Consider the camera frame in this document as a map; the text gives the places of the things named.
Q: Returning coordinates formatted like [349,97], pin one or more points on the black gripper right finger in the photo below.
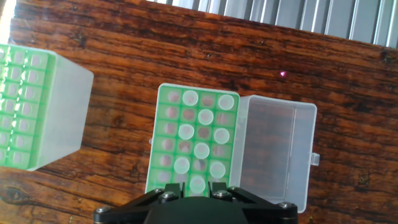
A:
[267,211]

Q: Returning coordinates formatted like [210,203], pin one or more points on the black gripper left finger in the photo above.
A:
[124,211]

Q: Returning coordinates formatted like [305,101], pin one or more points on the tall green pipette tip holder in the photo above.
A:
[163,124]

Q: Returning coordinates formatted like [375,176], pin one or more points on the brown wooden board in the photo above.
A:
[186,50]

